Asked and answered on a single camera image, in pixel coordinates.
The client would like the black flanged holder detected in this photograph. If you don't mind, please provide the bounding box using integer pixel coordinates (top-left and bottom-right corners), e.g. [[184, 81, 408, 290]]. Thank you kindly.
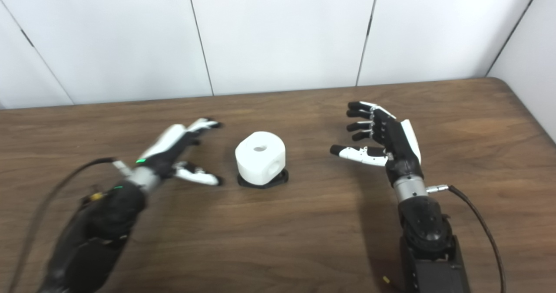
[[237, 169, 289, 190]]

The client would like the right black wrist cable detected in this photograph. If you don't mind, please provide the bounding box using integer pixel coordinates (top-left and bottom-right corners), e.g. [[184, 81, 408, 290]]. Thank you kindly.
[[426, 184, 506, 293]]

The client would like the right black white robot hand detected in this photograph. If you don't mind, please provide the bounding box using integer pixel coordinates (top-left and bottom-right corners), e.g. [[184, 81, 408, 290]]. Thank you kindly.
[[329, 101, 424, 187]]

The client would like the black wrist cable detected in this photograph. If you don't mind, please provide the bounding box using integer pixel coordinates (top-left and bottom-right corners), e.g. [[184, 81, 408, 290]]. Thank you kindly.
[[426, 184, 506, 293], [7, 156, 133, 293]]

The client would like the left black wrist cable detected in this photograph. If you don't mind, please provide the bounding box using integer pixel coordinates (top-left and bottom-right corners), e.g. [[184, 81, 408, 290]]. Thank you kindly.
[[7, 156, 133, 293]]

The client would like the round white piece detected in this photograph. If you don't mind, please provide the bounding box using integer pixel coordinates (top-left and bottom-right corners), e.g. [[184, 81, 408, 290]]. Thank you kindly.
[[235, 131, 287, 186]]

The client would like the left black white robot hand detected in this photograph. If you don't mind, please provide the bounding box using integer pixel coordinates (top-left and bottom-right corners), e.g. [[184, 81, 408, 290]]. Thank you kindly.
[[135, 118, 224, 187]]

